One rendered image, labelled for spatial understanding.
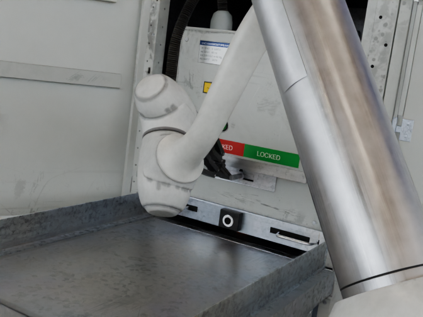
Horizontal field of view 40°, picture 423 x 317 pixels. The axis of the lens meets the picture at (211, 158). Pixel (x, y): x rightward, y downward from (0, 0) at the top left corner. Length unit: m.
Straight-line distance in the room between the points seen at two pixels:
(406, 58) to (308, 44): 0.77
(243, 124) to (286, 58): 0.94
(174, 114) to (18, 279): 0.44
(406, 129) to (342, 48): 0.74
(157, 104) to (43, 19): 0.54
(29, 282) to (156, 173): 0.32
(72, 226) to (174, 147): 0.48
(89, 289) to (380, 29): 0.84
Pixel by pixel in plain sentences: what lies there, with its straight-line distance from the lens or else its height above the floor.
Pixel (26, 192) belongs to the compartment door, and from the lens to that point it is 1.65.
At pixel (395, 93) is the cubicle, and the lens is 1.37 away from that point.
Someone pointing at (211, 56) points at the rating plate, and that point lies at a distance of 1.61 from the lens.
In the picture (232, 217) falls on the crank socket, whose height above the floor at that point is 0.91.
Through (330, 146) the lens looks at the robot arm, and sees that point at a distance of 0.58.
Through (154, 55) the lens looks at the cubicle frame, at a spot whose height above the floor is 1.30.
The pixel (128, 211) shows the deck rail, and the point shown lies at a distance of 1.65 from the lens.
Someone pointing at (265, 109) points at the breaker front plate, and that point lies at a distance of 1.52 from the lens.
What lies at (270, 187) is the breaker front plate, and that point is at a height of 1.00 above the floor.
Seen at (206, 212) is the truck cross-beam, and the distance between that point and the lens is 1.62.
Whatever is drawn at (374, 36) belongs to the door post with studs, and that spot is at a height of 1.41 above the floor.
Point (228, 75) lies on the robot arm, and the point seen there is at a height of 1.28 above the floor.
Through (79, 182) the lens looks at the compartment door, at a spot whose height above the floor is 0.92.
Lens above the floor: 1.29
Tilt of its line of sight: 9 degrees down
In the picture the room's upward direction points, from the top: 7 degrees clockwise
